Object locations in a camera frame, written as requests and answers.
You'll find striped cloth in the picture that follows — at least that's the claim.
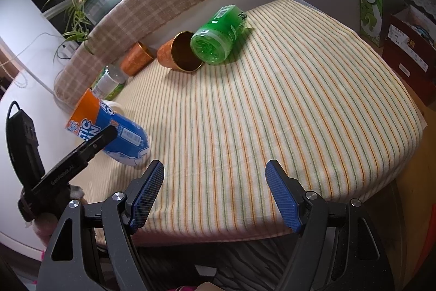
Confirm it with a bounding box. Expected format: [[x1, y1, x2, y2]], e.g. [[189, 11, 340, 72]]
[[66, 0, 428, 240]]

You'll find green and white plastic bottle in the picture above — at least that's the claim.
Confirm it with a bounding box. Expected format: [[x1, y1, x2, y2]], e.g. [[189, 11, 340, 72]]
[[91, 65, 128, 101]]

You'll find red cardboard box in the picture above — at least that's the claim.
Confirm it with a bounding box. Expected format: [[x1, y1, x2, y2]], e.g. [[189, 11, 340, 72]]
[[381, 5, 436, 83]]

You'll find orange metal cup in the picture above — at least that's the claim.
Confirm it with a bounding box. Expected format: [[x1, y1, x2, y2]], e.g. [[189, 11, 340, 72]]
[[157, 31, 205, 73], [120, 41, 155, 77]]

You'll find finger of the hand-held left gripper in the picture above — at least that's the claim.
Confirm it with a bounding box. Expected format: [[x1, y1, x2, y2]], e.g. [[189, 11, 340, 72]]
[[72, 125, 117, 164]]

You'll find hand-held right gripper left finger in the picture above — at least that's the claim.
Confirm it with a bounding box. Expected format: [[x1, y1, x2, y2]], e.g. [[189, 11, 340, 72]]
[[36, 160, 165, 291]]

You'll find potted spider plant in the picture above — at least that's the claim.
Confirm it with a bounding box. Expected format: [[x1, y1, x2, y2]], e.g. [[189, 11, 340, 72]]
[[43, 0, 128, 65]]

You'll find green paper bag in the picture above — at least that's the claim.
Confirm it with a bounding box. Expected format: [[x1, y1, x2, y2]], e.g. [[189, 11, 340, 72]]
[[358, 0, 409, 48]]

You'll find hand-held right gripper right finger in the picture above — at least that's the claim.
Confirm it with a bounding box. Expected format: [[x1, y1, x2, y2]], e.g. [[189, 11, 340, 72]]
[[266, 160, 397, 291]]

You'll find white cable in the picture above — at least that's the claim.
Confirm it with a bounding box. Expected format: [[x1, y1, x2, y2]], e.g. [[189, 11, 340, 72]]
[[0, 32, 69, 101]]

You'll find blue orange snack canister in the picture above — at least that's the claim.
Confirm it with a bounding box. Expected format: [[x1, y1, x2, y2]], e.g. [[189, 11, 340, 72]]
[[66, 89, 150, 169]]

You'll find green plastic jar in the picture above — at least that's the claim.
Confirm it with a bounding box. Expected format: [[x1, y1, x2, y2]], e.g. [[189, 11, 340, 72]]
[[190, 5, 246, 66]]

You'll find brown wooden board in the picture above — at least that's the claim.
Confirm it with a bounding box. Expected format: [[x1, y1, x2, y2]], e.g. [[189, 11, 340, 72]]
[[392, 80, 436, 244]]

